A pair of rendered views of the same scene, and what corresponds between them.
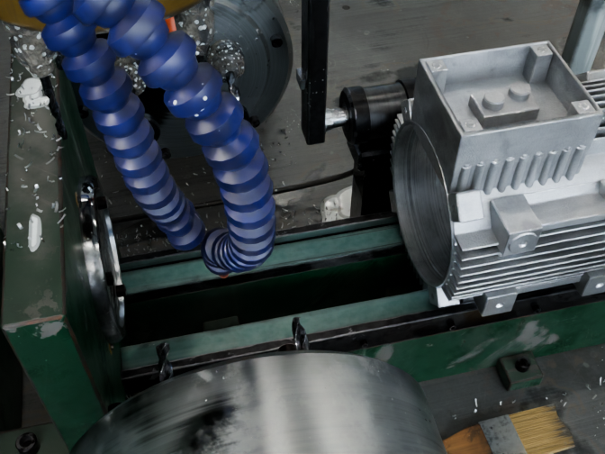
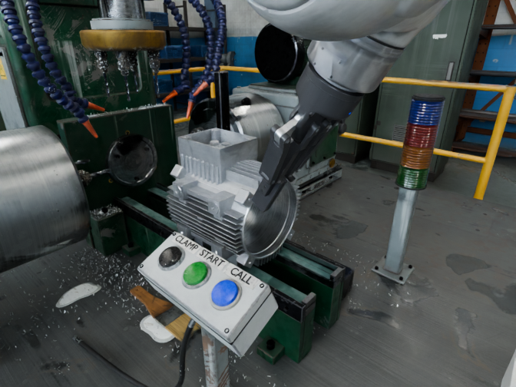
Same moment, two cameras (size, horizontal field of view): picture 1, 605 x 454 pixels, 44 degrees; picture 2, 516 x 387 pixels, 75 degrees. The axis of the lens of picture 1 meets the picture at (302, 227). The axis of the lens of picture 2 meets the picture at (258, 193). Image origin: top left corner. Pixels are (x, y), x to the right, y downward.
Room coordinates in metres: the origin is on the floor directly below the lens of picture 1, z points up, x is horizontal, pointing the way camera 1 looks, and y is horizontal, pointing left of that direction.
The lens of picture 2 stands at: (0.18, -0.73, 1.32)
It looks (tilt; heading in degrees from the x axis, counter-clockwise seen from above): 25 degrees down; 55
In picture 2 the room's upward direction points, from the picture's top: straight up
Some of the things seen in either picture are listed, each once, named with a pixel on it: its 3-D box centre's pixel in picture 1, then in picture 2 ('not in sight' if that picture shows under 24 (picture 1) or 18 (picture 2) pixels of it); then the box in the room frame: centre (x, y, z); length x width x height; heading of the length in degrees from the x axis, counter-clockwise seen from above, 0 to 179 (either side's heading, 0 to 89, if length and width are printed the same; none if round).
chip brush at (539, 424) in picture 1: (475, 448); (161, 309); (0.33, -0.18, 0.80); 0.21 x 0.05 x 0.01; 105
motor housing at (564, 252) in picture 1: (518, 186); (233, 203); (0.49, -0.21, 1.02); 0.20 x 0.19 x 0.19; 104
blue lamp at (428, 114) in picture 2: not in sight; (425, 110); (0.84, -0.37, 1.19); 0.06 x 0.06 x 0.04
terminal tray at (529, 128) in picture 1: (499, 118); (218, 154); (0.48, -0.17, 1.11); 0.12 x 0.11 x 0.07; 104
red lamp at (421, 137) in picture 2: not in sight; (421, 133); (0.84, -0.37, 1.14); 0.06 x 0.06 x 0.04
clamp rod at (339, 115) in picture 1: (355, 114); not in sight; (0.60, -0.05, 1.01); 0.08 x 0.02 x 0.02; 103
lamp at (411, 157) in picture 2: not in sight; (416, 154); (0.84, -0.37, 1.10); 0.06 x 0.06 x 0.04
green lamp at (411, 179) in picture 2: not in sight; (412, 174); (0.84, -0.37, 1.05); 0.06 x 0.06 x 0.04
